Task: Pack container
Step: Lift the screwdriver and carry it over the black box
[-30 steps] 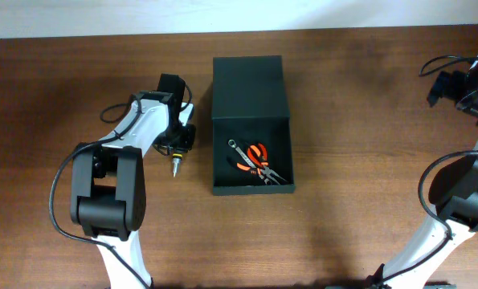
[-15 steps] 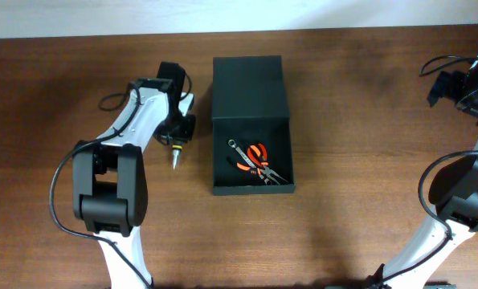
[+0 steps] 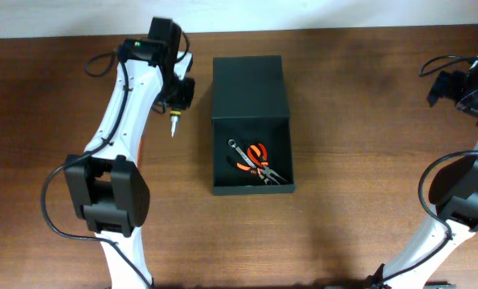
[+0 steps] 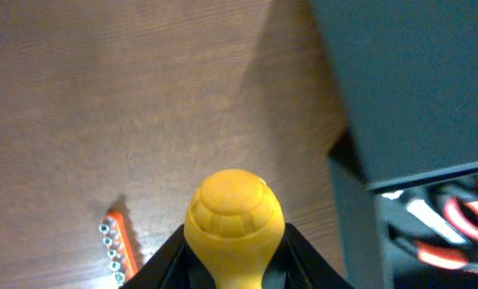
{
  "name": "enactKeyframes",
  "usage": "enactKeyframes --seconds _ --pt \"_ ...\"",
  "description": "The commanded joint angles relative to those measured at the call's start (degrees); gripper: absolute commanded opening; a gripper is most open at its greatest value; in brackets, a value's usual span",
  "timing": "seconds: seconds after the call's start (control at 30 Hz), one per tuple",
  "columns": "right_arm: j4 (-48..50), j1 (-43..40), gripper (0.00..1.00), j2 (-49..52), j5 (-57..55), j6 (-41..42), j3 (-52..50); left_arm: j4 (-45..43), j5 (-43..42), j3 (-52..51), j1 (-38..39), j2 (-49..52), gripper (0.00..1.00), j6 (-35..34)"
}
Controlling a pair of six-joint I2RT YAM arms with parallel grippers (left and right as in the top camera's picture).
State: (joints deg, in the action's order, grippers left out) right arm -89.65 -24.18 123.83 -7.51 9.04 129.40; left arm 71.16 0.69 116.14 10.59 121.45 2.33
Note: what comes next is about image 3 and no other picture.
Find yellow black stubby screwdriver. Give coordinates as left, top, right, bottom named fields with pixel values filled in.
left=170, top=108, right=182, bottom=137

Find orange socket bit rail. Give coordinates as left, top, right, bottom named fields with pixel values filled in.
left=137, top=139, right=142, bottom=168

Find silver double ring wrench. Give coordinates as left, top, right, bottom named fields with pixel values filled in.
left=227, top=139, right=272, bottom=185

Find black box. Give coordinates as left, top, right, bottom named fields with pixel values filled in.
left=211, top=55, right=296, bottom=196

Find small red pliers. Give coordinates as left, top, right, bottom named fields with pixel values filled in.
left=247, top=143, right=269, bottom=168

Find orange black needle-nose pliers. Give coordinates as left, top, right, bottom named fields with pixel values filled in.
left=226, top=157, right=288, bottom=185

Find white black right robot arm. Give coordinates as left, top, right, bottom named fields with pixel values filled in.
left=361, top=55, right=478, bottom=288

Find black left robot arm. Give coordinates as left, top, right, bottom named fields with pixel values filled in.
left=62, top=18, right=195, bottom=288

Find black right camera cable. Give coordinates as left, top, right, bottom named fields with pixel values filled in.
left=417, top=55, right=478, bottom=242

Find black camera cable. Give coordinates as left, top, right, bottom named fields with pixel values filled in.
left=417, top=55, right=478, bottom=242
left=40, top=30, right=191, bottom=289

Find black left camera cable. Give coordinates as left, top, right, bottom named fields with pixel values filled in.
left=40, top=30, right=191, bottom=289

